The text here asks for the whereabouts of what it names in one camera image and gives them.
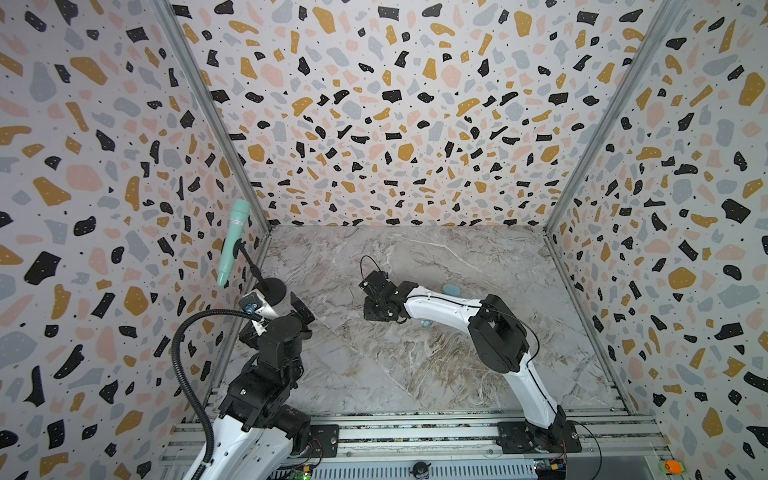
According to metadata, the black microphone stand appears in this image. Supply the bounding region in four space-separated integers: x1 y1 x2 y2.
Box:
232 239 287 305

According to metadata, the black knob on rail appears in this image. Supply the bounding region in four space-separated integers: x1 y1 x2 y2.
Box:
411 461 431 480

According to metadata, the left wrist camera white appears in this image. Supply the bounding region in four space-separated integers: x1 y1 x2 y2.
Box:
238 290 278 320

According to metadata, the blue earbud charging case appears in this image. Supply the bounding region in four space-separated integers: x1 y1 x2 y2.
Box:
442 284 461 297

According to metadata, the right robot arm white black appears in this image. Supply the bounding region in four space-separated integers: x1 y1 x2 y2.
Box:
359 270 582 455

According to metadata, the mint green microphone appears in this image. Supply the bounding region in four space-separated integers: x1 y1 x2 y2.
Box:
217 199 250 287

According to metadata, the orange button box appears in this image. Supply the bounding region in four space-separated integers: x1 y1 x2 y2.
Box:
659 460 686 476

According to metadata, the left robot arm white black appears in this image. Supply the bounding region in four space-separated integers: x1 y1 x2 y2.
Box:
170 290 315 479

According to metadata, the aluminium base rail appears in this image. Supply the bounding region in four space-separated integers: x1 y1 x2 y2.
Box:
158 410 661 480

